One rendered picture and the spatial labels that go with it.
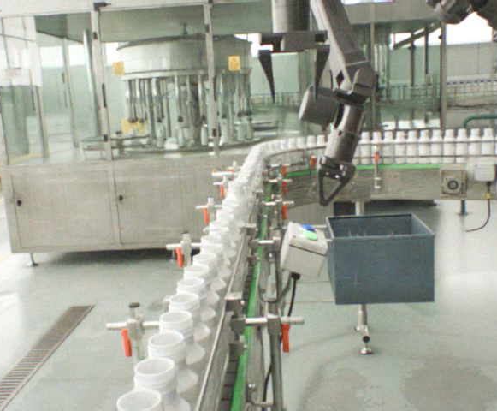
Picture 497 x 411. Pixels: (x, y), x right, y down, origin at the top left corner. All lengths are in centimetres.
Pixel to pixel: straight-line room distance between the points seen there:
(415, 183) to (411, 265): 126
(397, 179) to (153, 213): 250
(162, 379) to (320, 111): 70
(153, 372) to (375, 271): 135
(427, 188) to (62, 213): 322
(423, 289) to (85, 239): 374
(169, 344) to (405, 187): 258
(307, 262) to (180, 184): 378
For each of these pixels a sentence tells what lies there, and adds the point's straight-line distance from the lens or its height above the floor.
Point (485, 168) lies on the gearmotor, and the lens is 290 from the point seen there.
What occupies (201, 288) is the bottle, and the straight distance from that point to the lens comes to 77.
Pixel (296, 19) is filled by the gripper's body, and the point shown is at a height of 151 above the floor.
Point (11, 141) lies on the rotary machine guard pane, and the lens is 532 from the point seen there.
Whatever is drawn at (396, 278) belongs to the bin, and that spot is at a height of 81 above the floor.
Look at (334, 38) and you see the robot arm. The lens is 121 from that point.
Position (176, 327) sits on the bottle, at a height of 116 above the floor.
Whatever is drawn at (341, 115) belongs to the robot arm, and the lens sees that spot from 114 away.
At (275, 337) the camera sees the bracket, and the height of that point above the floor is 105.
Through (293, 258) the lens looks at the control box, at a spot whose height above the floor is 108.
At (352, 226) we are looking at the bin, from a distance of 213.
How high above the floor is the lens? 141
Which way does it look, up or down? 10 degrees down
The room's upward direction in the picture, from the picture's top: 3 degrees counter-clockwise
